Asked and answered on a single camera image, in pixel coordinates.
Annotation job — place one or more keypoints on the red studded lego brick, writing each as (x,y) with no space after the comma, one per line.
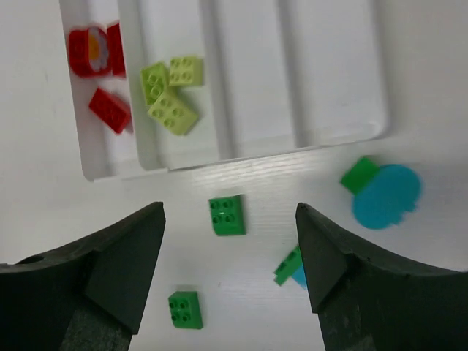
(116,50)

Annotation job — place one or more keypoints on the lime sloped lego brick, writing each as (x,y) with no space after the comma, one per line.
(154,80)

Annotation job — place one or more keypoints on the lime lego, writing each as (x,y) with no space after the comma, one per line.
(186,71)
(173,114)

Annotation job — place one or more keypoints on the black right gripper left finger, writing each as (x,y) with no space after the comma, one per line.
(87,295)

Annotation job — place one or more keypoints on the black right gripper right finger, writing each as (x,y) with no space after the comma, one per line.
(368,298)

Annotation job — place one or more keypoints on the red sloped lego brick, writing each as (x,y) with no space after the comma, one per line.
(110,109)

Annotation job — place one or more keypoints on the white four-compartment tray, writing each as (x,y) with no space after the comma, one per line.
(279,76)

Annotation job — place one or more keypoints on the red flower cylinder lego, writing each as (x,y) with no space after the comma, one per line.
(88,52)

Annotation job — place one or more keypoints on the small blue lego brick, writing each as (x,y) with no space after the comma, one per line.
(300,278)

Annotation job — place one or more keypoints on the blue oval lego block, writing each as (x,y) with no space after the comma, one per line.
(385,199)

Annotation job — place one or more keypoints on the green long lego plate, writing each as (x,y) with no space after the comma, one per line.
(290,264)

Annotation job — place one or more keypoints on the green lego brick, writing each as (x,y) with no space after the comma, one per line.
(227,215)
(185,310)

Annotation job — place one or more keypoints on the green lego under oval block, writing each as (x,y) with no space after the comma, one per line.
(361,173)

